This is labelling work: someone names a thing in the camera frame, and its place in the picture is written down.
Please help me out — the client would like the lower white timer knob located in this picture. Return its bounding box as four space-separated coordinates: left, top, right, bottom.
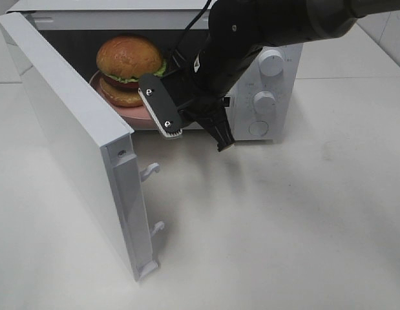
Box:
253 91 277 115

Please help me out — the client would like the pink round plate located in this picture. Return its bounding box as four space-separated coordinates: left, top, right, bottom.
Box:
89 70 156 130

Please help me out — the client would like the burger with lettuce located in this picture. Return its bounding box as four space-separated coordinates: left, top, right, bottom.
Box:
96 35 167 108

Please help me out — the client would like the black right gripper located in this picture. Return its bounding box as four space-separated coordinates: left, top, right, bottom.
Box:
162 69 235 152

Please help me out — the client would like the white microwave door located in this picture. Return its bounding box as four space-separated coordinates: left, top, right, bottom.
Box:
0 12 164 281

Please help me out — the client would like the upper white power knob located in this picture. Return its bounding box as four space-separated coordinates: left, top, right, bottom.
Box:
258 49 284 77

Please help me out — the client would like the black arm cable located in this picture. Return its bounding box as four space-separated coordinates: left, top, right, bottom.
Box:
162 0 216 81

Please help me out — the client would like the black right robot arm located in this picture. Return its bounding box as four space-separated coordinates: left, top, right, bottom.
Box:
160 1 400 151

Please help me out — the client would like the round white door button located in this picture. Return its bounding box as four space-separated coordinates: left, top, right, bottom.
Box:
249 121 269 137

